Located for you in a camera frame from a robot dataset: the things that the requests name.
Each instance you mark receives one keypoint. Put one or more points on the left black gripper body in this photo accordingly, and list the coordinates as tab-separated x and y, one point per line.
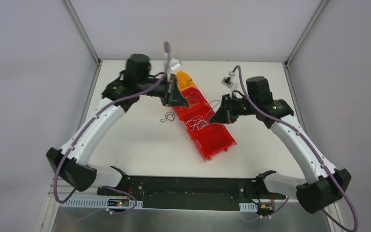
169	91

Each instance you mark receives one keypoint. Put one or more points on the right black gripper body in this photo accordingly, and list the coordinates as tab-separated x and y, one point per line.
229	108

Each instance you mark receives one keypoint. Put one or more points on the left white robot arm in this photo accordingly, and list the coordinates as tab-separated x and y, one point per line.
71	161

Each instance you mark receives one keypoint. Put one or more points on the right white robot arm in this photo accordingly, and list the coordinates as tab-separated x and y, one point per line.
294	134

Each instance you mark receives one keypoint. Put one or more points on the red bin near yellow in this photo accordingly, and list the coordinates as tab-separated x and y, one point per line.
196	100

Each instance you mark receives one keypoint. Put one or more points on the yellow plastic bin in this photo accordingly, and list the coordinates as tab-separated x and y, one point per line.
185	84

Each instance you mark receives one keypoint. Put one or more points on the red middle bin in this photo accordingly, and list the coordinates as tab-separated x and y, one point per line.
195	120

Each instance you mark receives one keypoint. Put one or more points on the red front bin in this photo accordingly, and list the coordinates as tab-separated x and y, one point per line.
212	140

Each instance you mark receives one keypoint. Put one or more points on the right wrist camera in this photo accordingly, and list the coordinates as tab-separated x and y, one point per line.
230	83

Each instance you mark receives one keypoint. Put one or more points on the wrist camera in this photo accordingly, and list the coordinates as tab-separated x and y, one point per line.
172	65
230	83

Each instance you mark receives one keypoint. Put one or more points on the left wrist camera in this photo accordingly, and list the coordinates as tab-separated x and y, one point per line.
172	65

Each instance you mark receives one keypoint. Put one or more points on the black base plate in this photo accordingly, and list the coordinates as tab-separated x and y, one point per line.
192	193

